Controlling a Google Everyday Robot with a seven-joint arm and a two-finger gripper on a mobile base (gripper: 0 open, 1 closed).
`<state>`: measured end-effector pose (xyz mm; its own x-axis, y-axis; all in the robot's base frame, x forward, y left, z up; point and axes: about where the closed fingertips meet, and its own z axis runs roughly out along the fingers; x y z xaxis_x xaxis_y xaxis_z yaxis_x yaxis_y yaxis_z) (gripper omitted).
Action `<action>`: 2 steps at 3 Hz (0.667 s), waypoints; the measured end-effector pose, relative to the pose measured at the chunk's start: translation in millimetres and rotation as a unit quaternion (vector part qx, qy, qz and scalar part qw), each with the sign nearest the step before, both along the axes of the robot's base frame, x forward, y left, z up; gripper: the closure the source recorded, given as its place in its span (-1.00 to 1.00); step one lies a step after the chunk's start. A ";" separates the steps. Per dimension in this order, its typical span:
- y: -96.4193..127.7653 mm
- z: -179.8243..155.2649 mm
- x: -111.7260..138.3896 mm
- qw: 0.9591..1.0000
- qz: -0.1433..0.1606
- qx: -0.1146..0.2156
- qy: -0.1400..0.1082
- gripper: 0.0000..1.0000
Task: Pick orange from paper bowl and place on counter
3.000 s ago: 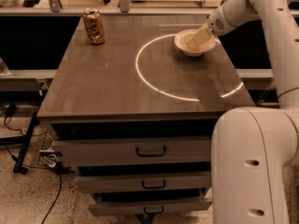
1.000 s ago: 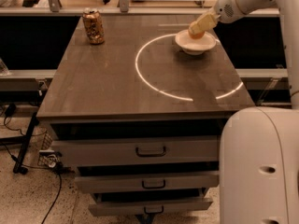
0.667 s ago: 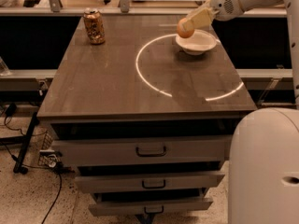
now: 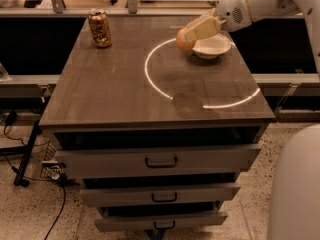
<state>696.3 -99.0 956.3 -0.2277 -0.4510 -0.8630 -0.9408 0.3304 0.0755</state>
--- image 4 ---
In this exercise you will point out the grey drawer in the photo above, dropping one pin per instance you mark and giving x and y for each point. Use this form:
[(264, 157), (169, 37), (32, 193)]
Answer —
[(159, 195), (165, 161), (121, 223)]

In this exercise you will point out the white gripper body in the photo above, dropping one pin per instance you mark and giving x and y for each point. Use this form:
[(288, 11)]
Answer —
[(232, 13)]

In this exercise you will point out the top grey drawer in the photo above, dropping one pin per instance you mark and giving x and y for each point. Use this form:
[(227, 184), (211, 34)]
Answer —
[(165, 161)]

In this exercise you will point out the gold patterned soda can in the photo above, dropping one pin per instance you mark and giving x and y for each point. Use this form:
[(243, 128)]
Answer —
[(99, 26)]

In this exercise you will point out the middle grey drawer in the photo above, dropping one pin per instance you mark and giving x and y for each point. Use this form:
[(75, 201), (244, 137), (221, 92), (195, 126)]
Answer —
[(159, 195)]

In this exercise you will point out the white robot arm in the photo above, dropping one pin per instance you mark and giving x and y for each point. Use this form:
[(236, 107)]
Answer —
[(295, 199)]

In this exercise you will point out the black stand leg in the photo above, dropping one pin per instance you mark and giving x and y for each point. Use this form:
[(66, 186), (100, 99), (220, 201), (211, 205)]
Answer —
[(19, 179)]

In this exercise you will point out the bottom grey drawer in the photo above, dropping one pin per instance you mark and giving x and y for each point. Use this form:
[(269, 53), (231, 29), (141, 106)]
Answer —
[(121, 223)]

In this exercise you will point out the wire mesh basket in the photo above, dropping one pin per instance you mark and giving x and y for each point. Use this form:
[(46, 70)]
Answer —
[(50, 167)]

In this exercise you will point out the grey drawer cabinet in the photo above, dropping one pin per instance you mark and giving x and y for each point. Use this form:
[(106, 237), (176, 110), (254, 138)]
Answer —
[(144, 92)]

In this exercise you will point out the orange fruit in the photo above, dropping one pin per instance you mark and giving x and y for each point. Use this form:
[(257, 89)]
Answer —
[(182, 43)]

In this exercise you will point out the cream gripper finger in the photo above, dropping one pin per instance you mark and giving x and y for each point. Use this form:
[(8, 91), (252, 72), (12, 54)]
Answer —
[(205, 22), (194, 35)]

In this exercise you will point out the grey metal railing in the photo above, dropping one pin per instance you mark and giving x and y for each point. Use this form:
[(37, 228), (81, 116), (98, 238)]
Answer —
[(81, 8)]

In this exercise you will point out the white paper bowl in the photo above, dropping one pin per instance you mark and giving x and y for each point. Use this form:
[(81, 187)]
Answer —
[(212, 47)]

